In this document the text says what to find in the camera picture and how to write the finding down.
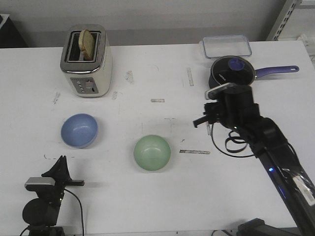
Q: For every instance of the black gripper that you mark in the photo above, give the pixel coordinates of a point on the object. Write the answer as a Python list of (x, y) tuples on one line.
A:
[(56, 172), (214, 112)]

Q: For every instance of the slice of toast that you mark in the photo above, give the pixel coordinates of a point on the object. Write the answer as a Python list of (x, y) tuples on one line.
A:
[(86, 44)]

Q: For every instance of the cream and chrome toaster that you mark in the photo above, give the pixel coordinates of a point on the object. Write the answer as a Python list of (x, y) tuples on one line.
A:
[(89, 79)]

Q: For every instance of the clear plastic food container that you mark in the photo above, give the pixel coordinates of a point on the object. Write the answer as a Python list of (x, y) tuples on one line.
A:
[(225, 45)]

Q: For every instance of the green bowl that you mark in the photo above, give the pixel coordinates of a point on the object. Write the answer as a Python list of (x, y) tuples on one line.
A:
[(152, 152)]

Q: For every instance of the glass pot lid blue knob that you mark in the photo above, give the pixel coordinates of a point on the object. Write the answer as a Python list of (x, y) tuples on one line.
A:
[(231, 69)]

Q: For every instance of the blue bowl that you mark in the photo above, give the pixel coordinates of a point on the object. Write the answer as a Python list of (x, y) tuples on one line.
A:
[(79, 130)]

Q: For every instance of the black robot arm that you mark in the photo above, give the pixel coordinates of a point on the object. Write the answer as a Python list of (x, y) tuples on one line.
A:
[(41, 214), (233, 106)]

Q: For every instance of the grey metal shelf upright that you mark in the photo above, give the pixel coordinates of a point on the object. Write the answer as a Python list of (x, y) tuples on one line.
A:
[(282, 19)]

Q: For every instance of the dark blue saucepan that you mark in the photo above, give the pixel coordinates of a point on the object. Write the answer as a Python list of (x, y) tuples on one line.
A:
[(275, 70)]

